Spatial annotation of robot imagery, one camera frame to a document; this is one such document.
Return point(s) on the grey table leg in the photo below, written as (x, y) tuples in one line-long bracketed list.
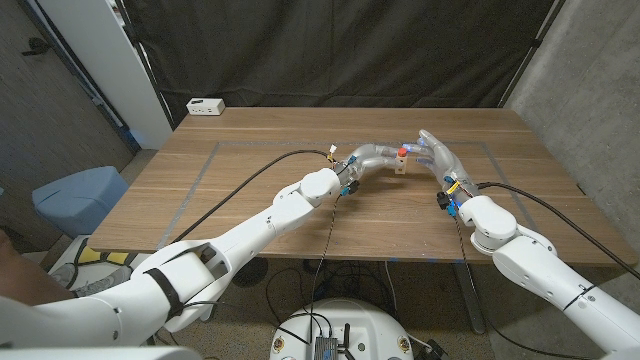
[(470, 300)]

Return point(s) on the white cabinet panel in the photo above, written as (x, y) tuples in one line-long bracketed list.
[(110, 65)]

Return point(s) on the person's bare leg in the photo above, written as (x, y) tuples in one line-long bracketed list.
[(25, 280)]

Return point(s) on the wooden block with holes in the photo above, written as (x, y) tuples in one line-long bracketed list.
[(401, 165)]

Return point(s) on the grey tape outline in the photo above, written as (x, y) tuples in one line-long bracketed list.
[(275, 143)]

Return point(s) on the black antenna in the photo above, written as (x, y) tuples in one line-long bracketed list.
[(346, 340)]

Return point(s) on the round black floor fan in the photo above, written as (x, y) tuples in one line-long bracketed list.
[(250, 272)]

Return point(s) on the grey electronics box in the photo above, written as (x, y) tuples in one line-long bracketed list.
[(326, 347)]

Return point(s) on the wooden screw with red head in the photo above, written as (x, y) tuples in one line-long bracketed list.
[(402, 151)]

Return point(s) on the black backdrop stand pole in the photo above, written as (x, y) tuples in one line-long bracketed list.
[(536, 42), (150, 75)]

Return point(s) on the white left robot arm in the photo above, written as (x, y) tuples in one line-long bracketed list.
[(250, 235)]

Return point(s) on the blue-grey plastic bin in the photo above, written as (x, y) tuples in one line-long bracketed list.
[(75, 200)]

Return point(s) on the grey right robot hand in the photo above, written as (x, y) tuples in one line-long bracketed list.
[(447, 164)]

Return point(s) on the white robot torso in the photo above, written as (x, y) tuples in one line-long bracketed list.
[(345, 315)]

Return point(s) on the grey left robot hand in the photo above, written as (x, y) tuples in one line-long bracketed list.
[(367, 156)]

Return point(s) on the grey sneaker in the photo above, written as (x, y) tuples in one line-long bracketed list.
[(95, 285)]

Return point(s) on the black backdrop curtain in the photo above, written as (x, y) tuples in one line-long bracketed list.
[(325, 50)]

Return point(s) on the white power strip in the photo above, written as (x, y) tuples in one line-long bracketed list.
[(205, 106)]

